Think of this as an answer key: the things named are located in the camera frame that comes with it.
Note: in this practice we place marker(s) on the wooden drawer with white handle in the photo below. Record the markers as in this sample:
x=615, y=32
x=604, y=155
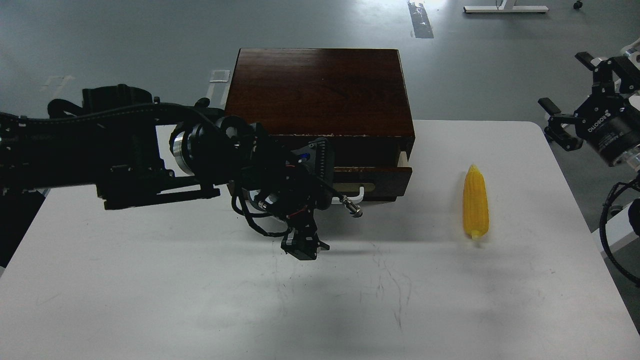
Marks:
x=372, y=182

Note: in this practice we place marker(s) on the white office chair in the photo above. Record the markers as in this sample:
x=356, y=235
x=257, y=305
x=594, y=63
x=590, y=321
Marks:
x=631, y=50

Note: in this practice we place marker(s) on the yellow corn cob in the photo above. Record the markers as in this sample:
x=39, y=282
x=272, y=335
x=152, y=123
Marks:
x=475, y=204

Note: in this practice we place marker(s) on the white floor tape marker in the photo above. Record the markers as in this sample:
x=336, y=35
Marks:
x=219, y=76

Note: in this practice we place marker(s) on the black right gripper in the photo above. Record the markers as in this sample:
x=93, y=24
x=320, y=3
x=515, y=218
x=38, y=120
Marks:
x=610, y=124

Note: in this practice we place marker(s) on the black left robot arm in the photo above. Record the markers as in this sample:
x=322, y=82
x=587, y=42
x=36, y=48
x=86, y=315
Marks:
x=139, y=151

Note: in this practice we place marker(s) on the white desk frame base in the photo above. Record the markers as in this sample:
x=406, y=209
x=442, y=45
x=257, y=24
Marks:
x=505, y=7

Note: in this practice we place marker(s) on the dark wooden cabinet box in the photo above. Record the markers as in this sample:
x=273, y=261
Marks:
x=355, y=97

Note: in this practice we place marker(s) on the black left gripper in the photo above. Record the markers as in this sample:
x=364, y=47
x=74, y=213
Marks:
x=304, y=242

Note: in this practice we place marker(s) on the grey floor tape strip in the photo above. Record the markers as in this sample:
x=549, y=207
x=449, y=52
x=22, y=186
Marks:
x=422, y=28

